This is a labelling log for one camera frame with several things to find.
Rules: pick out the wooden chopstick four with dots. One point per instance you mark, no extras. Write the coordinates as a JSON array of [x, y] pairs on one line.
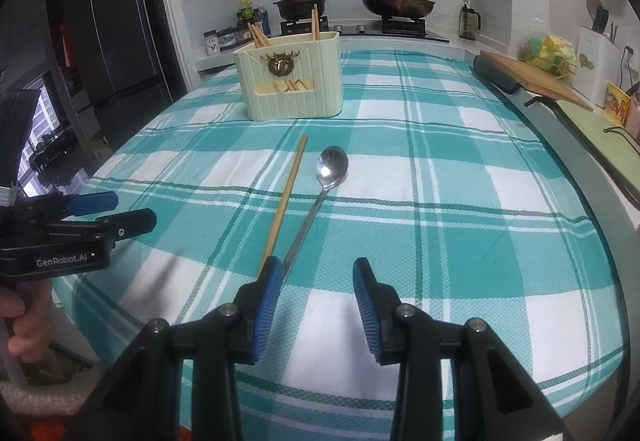
[[283, 203]]

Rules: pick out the black gas stove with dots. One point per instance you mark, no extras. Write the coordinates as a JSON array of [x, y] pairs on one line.
[[400, 28]]

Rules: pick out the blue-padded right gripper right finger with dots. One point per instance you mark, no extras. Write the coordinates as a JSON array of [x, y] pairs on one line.
[[494, 397]]

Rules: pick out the teal plaid tablecloth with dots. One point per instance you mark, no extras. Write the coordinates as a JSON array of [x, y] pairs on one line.
[[452, 198]]

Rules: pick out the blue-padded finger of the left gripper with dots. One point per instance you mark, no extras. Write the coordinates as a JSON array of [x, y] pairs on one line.
[[89, 204]]

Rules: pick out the wooden cutting board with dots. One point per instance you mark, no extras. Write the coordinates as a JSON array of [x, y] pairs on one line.
[[535, 80]]

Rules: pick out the wooden chopstick one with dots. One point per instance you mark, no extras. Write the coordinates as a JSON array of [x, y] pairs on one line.
[[257, 37]]

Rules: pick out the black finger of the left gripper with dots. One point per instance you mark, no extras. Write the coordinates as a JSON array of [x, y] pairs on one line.
[[117, 227]]

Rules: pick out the steel spoon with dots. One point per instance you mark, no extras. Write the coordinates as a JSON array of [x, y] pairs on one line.
[[331, 171]]

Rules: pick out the wooden chopstick three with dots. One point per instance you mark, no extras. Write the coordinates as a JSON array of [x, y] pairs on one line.
[[283, 86]]

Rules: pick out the spice jar rack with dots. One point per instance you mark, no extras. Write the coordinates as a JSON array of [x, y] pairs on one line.
[[217, 41]]

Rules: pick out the green lid with handle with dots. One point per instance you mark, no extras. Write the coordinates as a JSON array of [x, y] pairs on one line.
[[613, 147]]

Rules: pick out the wooden chopstick six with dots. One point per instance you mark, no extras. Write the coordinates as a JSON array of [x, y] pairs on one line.
[[315, 26]]

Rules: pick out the wooden chopstick seven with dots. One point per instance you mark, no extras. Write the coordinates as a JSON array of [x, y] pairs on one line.
[[299, 85]]

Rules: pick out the cream utensil holder box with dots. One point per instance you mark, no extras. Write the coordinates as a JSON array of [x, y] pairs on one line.
[[316, 64]]

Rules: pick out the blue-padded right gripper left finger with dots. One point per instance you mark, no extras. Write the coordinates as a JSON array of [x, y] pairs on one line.
[[138, 397]]

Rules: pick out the wok with glass lid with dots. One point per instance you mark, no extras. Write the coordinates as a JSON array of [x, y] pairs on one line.
[[406, 9]]

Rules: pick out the condiment bottles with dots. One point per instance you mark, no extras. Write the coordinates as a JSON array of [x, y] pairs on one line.
[[248, 14]]

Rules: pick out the bag of yellow sponges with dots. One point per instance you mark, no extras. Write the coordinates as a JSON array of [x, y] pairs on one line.
[[550, 53]]

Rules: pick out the black refrigerator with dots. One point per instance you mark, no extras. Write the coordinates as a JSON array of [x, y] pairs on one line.
[[124, 59]]

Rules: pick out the dark glass jug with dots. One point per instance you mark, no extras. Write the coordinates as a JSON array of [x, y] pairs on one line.
[[470, 21]]

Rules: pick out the black griddle tray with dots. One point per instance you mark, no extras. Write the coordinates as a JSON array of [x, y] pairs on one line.
[[491, 74]]

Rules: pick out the white knife block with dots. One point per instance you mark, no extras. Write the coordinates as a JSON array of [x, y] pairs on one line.
[[597, 66]]

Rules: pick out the white fleece sleeve forearm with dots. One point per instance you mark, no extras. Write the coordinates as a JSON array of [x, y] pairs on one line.
[[54, 400]]

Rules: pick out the person's left hand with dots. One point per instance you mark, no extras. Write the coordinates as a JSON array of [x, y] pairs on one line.
[[32, 325]]

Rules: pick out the yellow snack box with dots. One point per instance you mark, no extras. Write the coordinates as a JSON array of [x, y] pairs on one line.
[[616, 104]]

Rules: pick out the black pot red lid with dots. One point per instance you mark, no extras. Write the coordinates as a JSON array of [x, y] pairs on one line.
[[294, 10]]

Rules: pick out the wooden chopstick two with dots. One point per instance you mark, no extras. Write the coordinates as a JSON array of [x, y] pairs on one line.
[[264, 38]]

